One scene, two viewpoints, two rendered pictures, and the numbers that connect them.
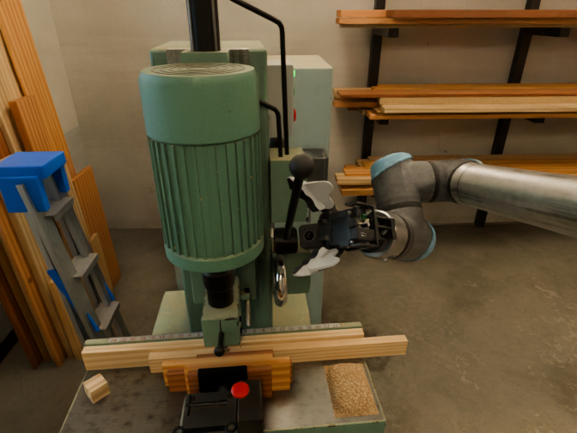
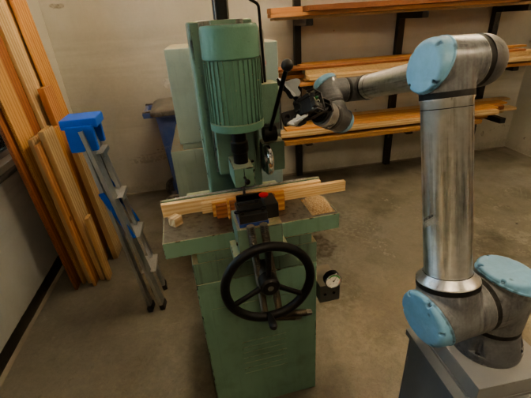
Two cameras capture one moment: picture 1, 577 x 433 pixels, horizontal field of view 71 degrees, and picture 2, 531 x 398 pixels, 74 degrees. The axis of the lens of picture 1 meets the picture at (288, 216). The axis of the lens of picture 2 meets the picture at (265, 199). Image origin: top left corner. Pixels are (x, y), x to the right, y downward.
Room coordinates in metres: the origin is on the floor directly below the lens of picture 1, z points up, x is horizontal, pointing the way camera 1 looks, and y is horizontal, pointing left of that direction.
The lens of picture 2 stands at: (-0.52, 0.18, 1.51)
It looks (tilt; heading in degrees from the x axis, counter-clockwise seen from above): 27 degrees down; 354
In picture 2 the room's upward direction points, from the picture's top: 4 degrees counter-clockwise
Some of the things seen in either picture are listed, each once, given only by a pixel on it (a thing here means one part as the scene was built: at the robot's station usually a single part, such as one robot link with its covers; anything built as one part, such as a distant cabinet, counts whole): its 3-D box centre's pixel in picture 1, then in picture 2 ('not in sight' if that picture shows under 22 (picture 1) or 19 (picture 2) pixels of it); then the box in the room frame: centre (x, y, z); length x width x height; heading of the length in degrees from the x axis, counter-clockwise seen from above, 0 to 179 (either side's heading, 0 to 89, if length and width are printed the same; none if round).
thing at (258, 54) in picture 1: (223, 199); (226, 118); (0.92, 0.16, 1.16); 0.22 x 0.22 x 0.72; 5
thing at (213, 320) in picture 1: (224, 312); (242, 172); (0.65, 0.13, 1.03); 0.14 x 0.07 x 0.09; 5
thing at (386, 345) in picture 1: (281, 353); (275, 196); (0.64, 0.02, 0.92); 0.55 x 0.02 x 0.04; 95
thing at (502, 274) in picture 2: not in sight; (498, 293); (0.12, -0.51, 0.81); 0.17 x 0.15 x 0.18; 100
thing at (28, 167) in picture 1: (87, 301); (122, 219); (1.24, 0.78, 0.58); 0.27 x 0.25 x 1.16; 94
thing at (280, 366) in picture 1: (239, 377); (256, 204); (0.56, 0.10, 0.94); 0.20 x 0.02 x 0.08; 95
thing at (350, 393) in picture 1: (349, 383); (317, 202); (0.57, -0.12, 0.91); 0.12 x 0.09 x 0.03; 5
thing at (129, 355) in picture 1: (227, 348); (244, 197); (0.65, 0.13, 0.93); 0.60 x 0.02 x 0.05; 95
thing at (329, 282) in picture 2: not in sight; (331, 279); (0.44, -0.15, 0.65); 0.06 x 0.04 x 0.08; 95
